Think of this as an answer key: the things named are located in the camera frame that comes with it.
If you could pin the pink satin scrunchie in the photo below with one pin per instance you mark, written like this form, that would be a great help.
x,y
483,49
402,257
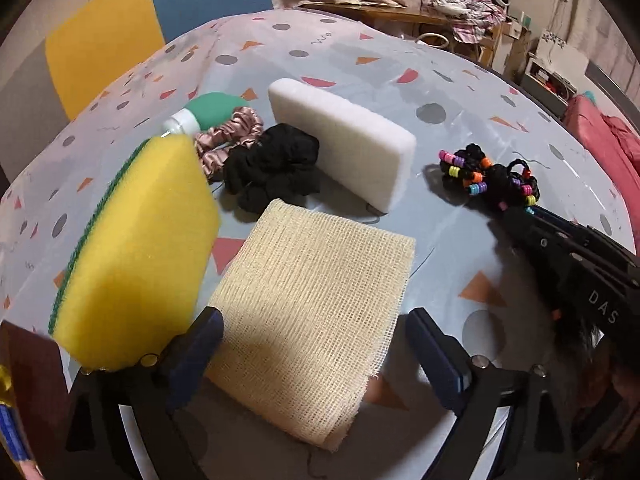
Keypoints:
x,y
225,137

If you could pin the beige mesh cloth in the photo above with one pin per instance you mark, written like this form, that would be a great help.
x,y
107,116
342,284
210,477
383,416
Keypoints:
x,y
305,310

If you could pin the wooden desk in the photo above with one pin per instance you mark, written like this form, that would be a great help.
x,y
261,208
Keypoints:
x,y
395,15

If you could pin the black scrunchie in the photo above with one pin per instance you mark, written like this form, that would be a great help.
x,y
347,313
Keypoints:
x,y
275,165

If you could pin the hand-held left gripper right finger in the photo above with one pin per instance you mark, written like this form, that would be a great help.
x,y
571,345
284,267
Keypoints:
x,y
434,355

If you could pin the pile of clothes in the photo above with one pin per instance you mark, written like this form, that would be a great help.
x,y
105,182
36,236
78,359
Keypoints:
x,y
462,7

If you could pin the pink bedding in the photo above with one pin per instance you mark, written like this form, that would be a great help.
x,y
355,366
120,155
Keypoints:
x,y
605,140

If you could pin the white storage cabinet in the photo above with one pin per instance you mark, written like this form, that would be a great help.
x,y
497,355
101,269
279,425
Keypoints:
x,y
555,62

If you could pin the yellow sponge with green scourer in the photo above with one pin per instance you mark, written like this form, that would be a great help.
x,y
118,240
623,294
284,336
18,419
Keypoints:
x,y
145,250

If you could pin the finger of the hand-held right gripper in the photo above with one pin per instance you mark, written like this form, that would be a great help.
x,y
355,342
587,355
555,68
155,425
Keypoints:
x,y
535,247
575,235

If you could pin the white foam sponge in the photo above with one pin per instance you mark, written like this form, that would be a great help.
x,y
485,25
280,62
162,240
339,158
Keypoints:
x,y
350,140

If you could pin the dark red storage box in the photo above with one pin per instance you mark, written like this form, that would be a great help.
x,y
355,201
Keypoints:
x,y
30,375

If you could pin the grey yellow blue chair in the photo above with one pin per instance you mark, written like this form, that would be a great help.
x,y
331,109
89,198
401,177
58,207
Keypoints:
x,y
115,30

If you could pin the patterned plastic tablecloth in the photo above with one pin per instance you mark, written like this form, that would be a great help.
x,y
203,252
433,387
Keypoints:
x,y
450,125

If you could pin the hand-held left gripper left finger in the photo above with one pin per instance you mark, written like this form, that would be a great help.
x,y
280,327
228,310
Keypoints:
x,y
197,355

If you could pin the green squeeze bottle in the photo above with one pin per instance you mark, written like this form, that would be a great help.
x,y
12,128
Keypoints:
x,y
207,110

